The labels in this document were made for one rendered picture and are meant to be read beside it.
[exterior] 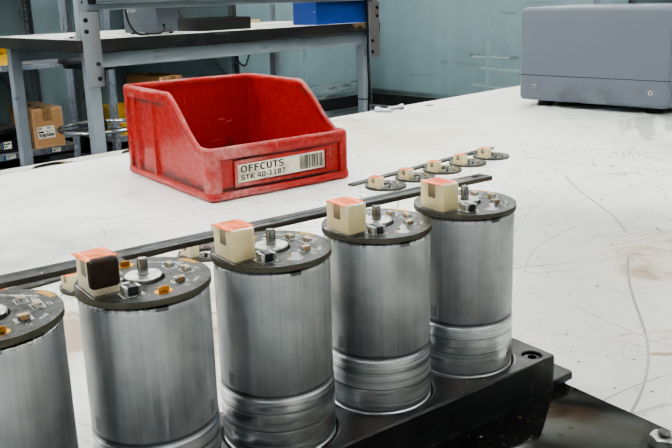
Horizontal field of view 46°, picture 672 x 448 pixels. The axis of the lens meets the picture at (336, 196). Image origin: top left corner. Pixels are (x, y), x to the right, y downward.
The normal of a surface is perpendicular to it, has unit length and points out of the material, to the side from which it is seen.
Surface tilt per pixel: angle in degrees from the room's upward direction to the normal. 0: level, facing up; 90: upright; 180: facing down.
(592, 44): 90
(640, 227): 0
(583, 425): 0
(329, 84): 90
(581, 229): 0
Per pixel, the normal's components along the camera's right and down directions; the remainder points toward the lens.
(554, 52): -0.68, 0.20
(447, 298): -0.44, 0.23
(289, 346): 0.32, 0.22
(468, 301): -0.02, 0.25
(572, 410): -0.03, -0.97
